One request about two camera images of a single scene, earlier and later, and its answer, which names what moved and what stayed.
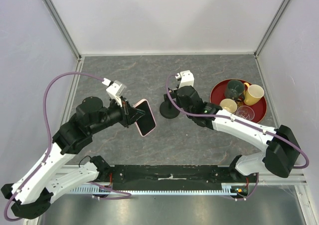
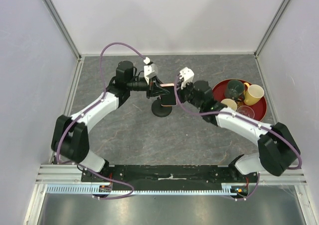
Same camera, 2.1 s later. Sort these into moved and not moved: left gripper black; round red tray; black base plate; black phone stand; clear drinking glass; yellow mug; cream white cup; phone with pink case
Moved: left gripper black; black phone stand; phone with pink case
Not moved: clear drinking glass; black base plate; cream white cup; round red tray; yellow mug
